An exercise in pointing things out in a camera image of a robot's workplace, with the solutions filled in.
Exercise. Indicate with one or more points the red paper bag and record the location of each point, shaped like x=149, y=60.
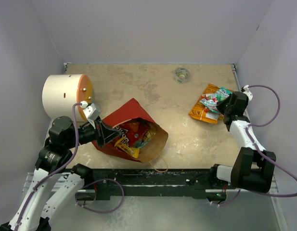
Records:
x=153, y=142

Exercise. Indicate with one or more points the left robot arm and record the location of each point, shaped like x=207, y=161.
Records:
x=40, y=205

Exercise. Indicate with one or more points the dark red snack pack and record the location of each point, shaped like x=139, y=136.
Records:
x=134, y=132

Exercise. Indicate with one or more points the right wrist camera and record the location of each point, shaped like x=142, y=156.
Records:
x=246, y=90

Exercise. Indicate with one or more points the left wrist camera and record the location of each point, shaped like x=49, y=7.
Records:
x=91, y=112

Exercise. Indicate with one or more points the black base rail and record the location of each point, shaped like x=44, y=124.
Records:
x=197, y=183

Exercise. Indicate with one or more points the white cylinder with orange end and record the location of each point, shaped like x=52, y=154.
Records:
x=61, y=92

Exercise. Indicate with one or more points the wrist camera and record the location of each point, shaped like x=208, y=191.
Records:
x=91, y=112
x=246, y=90

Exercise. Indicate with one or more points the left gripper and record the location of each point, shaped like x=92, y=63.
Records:
x=102, y=134

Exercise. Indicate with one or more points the orange kettle chips bag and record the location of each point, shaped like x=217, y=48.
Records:
x=199, y=112

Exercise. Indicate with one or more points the teal snack pack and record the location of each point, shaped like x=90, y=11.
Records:
x=210, y=100

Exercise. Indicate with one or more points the clear tape roll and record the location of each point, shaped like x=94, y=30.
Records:
x=181, y=75

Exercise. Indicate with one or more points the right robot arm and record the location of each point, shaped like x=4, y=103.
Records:
x=251, y=171

